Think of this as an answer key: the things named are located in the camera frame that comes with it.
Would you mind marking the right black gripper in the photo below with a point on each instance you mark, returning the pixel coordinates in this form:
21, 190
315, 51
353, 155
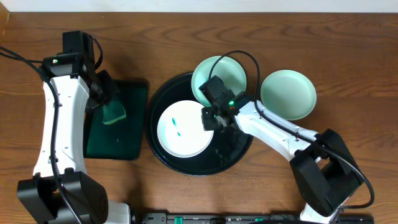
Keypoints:
208, 124

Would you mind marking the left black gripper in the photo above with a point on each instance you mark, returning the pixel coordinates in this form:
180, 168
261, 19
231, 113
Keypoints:
106, 90

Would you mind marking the green sponge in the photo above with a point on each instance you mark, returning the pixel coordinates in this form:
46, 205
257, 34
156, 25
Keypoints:
113, 112

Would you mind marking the light green plate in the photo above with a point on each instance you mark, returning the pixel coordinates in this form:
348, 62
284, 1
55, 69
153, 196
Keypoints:
289, 94
227, 69

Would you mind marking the white plate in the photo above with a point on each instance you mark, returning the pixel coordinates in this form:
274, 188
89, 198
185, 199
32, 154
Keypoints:
180, 130

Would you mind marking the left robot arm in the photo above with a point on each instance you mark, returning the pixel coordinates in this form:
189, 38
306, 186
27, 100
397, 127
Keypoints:
60, 191

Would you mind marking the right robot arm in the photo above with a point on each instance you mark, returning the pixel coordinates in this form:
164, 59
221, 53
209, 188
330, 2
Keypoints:
323, 167

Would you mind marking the round black tray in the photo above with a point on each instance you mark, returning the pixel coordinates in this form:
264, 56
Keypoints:
224, 151

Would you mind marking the rectangular dark green tray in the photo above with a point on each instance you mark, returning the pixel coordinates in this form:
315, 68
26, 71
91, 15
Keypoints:
122, 139

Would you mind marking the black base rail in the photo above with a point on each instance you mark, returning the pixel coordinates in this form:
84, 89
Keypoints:
163, 218

